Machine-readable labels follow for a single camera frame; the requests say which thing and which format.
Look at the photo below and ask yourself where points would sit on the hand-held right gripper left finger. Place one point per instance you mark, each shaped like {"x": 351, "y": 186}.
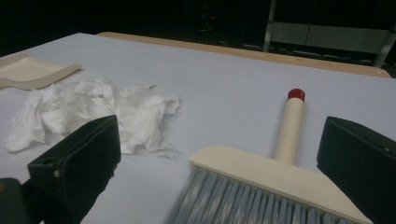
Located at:
{"x": 84, "y": 161}

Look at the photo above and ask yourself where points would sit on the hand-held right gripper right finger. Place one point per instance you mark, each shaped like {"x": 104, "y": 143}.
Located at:
{"x": 361, "y": 168}

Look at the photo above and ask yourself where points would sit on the white tissue paper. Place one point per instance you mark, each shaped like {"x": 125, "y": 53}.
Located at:
{"x": 77, "y": 105}

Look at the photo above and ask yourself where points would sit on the cream hand brush red cap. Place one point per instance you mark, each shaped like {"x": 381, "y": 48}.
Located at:
{"x": 280, "y": 180}

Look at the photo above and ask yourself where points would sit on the cream plastic dustpan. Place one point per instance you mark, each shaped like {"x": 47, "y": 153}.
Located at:
{"x": 28, "y": 73}

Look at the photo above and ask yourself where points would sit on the grey metal stand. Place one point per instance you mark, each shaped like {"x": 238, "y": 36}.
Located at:
{"x": 327, "y": 37}

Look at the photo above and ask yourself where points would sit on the wooden table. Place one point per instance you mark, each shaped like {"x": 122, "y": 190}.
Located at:
{"x": 249, "y": 53}

